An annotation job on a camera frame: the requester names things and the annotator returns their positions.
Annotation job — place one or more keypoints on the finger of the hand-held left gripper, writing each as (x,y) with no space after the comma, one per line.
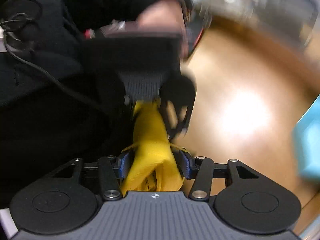
(180,120)

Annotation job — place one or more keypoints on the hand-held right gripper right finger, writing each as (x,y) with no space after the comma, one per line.
(186,163)

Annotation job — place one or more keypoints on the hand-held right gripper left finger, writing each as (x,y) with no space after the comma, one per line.
(123,163)

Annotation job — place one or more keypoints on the yellow shopping bag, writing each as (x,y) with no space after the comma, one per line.
(150,140)

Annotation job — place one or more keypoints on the person's left forearm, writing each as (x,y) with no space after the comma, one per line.
(105,5)

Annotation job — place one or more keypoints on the black folded bag red tabs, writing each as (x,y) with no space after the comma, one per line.
(193,37)

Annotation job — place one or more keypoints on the person's left hand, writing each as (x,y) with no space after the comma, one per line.
(162,17)

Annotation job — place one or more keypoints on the person's black jacket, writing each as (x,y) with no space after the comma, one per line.
(37,130)

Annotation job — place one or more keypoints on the blue hexagonal box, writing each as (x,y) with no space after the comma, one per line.
(308,145)

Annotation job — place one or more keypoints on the striped glass partition panel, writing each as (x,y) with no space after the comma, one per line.
(250,2)

